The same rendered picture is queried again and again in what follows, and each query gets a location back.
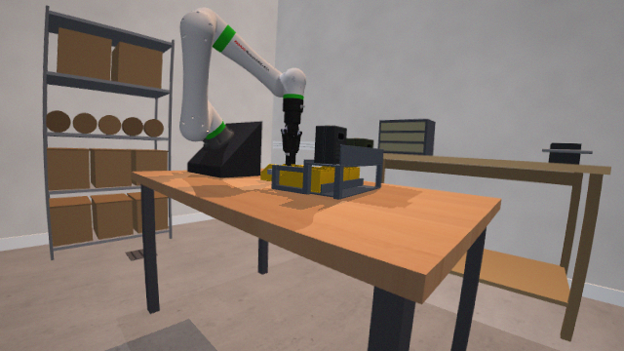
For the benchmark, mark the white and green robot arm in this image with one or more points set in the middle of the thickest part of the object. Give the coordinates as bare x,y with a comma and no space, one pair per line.
198,37

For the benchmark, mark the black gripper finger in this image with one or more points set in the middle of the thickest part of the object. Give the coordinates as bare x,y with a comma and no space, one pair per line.
295,144
287,145

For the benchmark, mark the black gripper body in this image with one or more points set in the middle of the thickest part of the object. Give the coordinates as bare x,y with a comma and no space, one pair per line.
292,120

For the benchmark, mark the yellow open-front bin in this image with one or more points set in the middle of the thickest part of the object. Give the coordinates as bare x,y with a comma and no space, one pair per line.
319,176
354,172
265,176
345,172

